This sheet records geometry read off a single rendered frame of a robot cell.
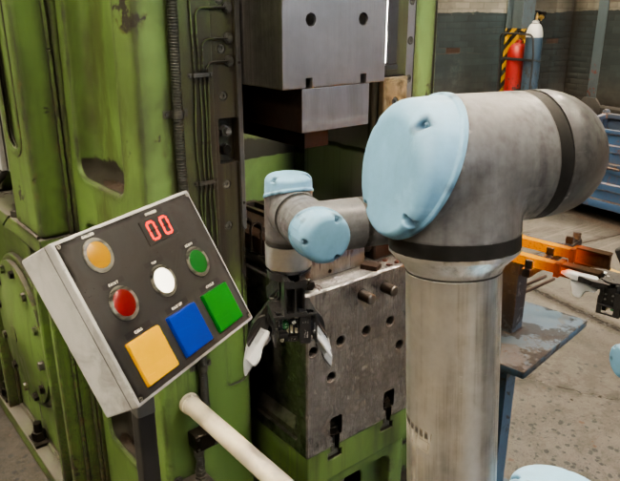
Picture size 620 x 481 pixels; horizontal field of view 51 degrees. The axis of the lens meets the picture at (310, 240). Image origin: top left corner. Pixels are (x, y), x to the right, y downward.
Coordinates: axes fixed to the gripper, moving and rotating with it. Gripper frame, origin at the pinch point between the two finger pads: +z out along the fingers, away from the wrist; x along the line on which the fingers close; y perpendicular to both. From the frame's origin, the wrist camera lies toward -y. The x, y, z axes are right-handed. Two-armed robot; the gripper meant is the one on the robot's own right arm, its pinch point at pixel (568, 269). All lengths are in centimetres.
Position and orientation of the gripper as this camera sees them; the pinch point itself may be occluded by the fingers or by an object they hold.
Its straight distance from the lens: 167.7
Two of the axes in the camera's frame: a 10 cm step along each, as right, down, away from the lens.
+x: 6.9, -2.4, 6.8
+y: 0.0, 9.4, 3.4
